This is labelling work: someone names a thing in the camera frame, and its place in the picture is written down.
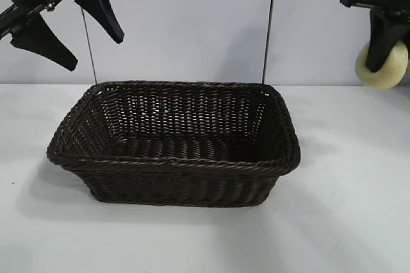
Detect pale yellow round pastry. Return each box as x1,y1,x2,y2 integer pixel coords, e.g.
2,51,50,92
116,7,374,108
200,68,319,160
355,42,409,90

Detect dark brown woven basket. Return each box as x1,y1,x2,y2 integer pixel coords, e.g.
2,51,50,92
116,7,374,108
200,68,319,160
45,80,302,209

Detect thin dark backdrop pole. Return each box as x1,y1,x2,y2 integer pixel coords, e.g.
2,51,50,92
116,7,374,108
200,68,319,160
261,0,277,85
81,10,98,83

